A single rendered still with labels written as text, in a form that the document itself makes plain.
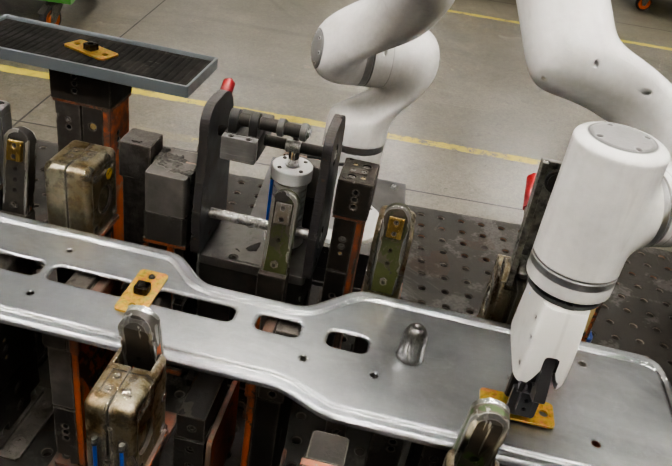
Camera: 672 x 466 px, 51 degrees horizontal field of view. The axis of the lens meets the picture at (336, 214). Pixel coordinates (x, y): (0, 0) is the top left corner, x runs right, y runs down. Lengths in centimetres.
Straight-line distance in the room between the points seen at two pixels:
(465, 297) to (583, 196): 88
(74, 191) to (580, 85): 66
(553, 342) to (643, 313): 95
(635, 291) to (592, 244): 106
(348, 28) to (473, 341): 57
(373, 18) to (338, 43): 9
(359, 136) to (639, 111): 67
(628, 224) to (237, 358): 44
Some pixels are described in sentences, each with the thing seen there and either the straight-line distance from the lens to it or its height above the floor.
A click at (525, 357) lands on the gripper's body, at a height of 112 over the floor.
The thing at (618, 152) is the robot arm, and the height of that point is 134.
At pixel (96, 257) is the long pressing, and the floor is 100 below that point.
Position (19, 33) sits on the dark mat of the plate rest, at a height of 116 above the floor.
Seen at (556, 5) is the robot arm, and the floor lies 142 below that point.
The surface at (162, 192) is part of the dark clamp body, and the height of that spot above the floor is 105.
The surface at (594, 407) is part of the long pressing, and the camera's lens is 90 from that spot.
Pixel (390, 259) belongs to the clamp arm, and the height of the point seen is 104.
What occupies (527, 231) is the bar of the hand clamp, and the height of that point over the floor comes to 112.
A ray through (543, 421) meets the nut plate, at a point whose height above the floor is 101.
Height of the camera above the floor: 157
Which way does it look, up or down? 32 degrees down
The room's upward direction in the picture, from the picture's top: 10 degrees clockwise
